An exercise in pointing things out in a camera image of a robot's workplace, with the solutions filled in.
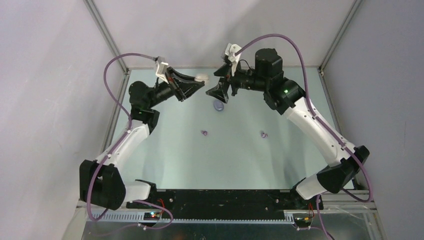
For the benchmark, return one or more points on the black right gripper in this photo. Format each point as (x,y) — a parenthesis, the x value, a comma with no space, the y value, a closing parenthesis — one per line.
(220,90)

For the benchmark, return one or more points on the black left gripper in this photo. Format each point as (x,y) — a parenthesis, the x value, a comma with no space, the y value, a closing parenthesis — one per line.
(182,89)

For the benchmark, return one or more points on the white earbud charging case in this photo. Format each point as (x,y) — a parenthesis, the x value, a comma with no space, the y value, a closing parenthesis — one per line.
(202,77)

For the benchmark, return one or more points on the purple oval charging case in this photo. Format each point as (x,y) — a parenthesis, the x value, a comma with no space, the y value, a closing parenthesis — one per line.
(218,105)

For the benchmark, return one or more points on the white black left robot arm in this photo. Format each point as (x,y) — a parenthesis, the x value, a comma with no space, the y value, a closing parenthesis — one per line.
(100,181)

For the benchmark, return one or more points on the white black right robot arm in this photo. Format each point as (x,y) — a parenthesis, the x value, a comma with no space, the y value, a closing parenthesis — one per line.
(289,99)

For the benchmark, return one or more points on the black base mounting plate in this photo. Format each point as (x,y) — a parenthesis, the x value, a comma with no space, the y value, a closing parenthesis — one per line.
(231,204)

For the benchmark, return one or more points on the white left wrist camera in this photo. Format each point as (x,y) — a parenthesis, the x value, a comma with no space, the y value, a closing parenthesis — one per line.
(161,68)

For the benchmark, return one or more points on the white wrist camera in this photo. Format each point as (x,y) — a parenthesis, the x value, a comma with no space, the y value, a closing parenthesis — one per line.
(161,68)
(231,53)

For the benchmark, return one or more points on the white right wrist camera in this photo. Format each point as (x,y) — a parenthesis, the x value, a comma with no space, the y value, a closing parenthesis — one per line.
(231,53)

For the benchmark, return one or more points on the aluminium frame corner post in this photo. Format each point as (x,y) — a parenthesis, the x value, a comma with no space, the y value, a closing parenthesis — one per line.
(102,27)

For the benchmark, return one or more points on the right rear frame post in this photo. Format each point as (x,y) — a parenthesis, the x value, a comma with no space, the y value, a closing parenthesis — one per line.
(340,33)

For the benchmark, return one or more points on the aluminium front frame rail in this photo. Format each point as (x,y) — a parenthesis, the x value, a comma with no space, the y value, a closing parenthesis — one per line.
(340,203)

